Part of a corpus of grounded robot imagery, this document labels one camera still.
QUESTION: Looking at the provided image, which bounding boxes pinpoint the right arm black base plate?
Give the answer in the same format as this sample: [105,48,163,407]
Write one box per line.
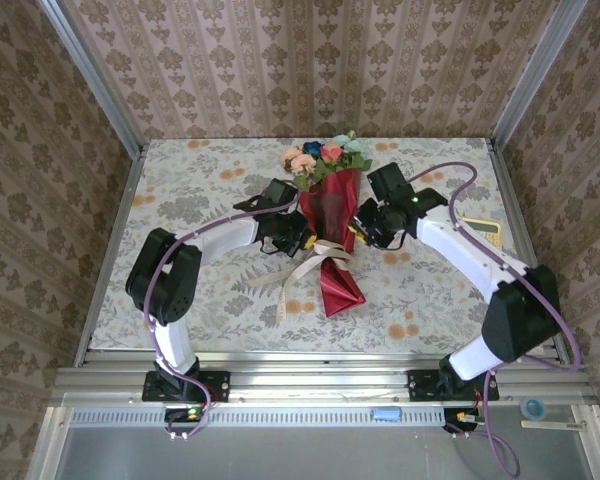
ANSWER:
[407,368,500,402]

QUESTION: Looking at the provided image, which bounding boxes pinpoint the aluminium corner post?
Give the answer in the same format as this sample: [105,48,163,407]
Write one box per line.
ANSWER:
[489,0,589,147]
[39,0,149,156]

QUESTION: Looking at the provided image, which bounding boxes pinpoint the slotted grey cable duct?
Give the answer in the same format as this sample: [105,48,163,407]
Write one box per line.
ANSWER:
[68,409,449,427]

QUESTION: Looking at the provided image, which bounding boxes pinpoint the mint artificial flower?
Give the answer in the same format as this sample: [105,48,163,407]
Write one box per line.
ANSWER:
[332,130,374,172]

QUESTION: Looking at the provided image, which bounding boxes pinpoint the black controller with orange plug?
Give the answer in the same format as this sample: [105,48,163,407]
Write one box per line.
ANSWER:
[443,408,484,434]

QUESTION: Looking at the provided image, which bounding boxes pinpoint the blue tape roll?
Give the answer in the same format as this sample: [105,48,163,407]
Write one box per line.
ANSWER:
[519,397,549,419]

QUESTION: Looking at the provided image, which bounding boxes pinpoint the wooden ruler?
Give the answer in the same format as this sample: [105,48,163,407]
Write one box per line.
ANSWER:
[520,420,589,432]

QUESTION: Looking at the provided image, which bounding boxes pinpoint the gold calculator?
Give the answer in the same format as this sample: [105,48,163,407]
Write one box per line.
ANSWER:
[454,215,504,249]

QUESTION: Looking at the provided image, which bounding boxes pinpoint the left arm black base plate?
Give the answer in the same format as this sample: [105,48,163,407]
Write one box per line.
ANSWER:
[142,370,231,403]

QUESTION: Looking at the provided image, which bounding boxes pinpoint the grey metal panel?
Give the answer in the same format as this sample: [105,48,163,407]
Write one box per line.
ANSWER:
[27,405,600,480]

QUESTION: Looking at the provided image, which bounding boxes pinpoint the beige ribbon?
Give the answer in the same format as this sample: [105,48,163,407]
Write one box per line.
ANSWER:
[247,238,354,327]

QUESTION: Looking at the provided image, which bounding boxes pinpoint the black controller with green light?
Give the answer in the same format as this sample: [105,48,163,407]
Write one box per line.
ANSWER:
[164,407,206,424]

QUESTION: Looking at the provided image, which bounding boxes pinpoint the aluminium side rail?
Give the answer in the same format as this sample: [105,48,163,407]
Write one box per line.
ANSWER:
[74,144,147,366]
[487,139,571,364]

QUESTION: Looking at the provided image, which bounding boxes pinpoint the coral red artificial flower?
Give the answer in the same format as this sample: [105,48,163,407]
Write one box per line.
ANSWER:
[320,143,345,174]

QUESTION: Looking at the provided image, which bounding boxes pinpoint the aluminium frame rails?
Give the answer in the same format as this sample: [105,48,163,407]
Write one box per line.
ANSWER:
[49,349,596,407]

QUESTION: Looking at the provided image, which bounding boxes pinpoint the dark red wrapping paper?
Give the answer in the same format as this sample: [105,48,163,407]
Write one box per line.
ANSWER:
[299,168,367,319]

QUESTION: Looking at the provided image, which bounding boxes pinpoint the floral tablecloth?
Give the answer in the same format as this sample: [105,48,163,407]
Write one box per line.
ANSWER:
[89,137,544,357]

